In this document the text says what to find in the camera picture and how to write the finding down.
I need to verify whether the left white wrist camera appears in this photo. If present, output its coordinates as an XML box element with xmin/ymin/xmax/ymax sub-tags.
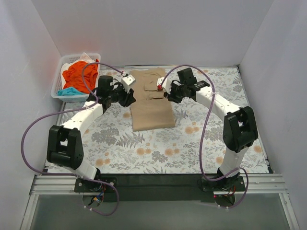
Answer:
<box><xmin>120</xmin><ymin>72</ymin><xmax>136</xmax><ymax>92</ymax></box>

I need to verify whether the purple cable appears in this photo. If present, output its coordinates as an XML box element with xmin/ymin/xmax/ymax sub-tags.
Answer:
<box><xmin>21</xmin><ymin>62</ymin><xmax>128</xmax><ymax>216</ymax></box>
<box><xmin>159</xmin><ymin>64</ymin><xmax>250</xmax><ymax>209</ymax></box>

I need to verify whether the orange t shirt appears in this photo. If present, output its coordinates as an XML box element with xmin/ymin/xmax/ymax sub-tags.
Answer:
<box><xmin>62</xmin><ymin>61</ymin><xmax>98</xmax><ymax>94</ymax></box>

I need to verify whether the white t shirt in basket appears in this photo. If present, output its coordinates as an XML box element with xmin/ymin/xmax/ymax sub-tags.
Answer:
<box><xmin>79</xmin><ymin>52</ymin><xmax>95</xmax><ymax>64</ymax></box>

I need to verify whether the white plastic laundry basket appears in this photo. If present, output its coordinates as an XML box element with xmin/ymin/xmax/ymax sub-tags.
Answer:
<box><xmin>51</xmin><ymin>53</ymin><xmax>101</xmax><ymax>102</ymax></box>

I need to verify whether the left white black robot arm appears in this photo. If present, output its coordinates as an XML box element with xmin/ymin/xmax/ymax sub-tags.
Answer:
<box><xmin>47</xmin><ymin>75</ymin><xmax>136</xmax><ymax>180</ymax></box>

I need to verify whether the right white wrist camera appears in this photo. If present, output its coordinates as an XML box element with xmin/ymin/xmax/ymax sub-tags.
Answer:
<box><xmin>156</xmin><ymin>78</ymin><xmax>171</xmax><ymax>94</ymax></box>

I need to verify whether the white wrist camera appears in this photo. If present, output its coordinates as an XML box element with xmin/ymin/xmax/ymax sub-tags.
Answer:
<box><xmin>156</xmin><ymin>78</ymin><xmax>171</xmax><ymax>94</ymax></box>
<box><xmin>120</xmin><ymin>72</ymin><xmax>136</xmax><ymax>92</ymax></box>

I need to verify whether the beige t shirt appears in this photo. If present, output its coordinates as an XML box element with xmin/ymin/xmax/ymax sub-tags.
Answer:
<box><xmin>130</xmin><ymin>68</ymin><xmax>176</xmax><ymax>132</ymax></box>

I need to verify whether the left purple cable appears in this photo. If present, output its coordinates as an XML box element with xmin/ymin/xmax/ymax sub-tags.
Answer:
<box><xmin>21</xmin><ymin>62</ymin><xmax>128</xmax><ymax>216</ymax></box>

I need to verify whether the teal t shirt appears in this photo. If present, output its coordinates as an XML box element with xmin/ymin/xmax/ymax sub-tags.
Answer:
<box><xmin>57</xmin><ymin>87</ymin><xmax>84</xmax><ymax>96</ymax></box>

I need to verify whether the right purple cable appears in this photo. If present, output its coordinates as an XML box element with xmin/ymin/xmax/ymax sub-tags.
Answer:
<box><xmin>159</xmin><ymin>64</ymin><xmax>250</xmax><ymax>209</ymax></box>

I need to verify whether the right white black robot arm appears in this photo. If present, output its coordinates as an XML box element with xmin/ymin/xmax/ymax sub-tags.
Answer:
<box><xmin>157</xmin><ymin>65</ymin><xmax>259</xmax><ymax>188</ymax></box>

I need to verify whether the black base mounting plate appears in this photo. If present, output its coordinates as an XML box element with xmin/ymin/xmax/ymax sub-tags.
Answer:
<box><xmin>74</xmin><ymin>174</ymin><xmax>245</xmax><ymax>204</ymax></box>

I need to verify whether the floral patterned table mat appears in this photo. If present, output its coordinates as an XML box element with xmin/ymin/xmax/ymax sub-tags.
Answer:
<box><xmin>82</xmin><ymin>68</ymin><xmax>269</xmax><ymax>174</ymax></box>

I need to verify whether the aluminium frame rail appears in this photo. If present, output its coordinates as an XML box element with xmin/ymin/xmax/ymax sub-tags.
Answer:
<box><xmin>21</xmin><ymin>173</ymin><xmax>299</xmax><ymax>230</ymax></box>

